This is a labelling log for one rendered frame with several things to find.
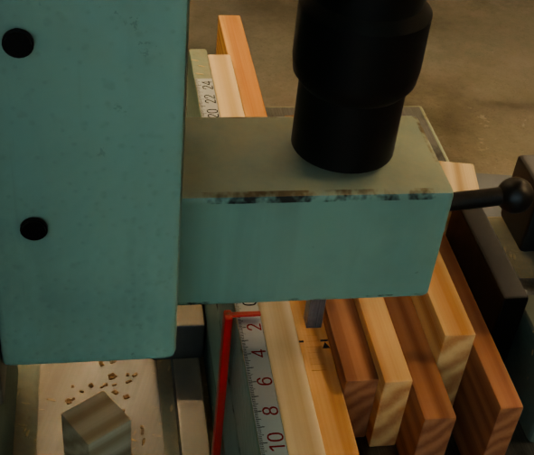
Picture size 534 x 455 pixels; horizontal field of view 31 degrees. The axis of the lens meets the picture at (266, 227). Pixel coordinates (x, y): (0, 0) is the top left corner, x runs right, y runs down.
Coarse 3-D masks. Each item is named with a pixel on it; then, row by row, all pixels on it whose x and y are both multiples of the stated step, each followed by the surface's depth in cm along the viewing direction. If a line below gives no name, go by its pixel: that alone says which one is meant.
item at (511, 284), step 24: (456, 216) 58; (480, 216) 56; (456, 240) 58; (480, 240) 55; (480, 264) 54; (504, 264) 53; (480, 288) 54; (504, 288) 52; (528, 288) 57; (504, 312) 52; (504, 336) 53; (504, 360) 54
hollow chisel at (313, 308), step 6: (312, 300) 53; (318, 300) 53; (324, 300) 53; (306, 306) 54; (312, 306) 53; (318, 306) 53; (324, 306) 53; (306, 312) 54; (312, 312) 54; (318, 312) 54; (306, 318) 54; (312, 318) 54; (318, 318) 54; (306, 324) 54; (312, 324) 54; (318, 324) 54
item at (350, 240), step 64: (192, 128) 48; (256, 128) 48; (192, 192) 43; (256, 192) 44; (320, 192) 44; (384, 192) 45; (448, 192) 45; (192, 256) 45; (256, 256) 46; (320, 256) 47; (384, 256) 47
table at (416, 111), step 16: (272, 112) 81; (288, 112) 81; (416, 112) 83; (432, 128) 81; (432, 144) 79; (448, 160) 78; (208, 304) 68; (208, 320) 68; (224, 416) 60; (224, 432) 60; (224, 448) 60; (368, 448) 54; (384, 448) 54; (448, 448) 55; (512, 448) 55; (528, 448) 55
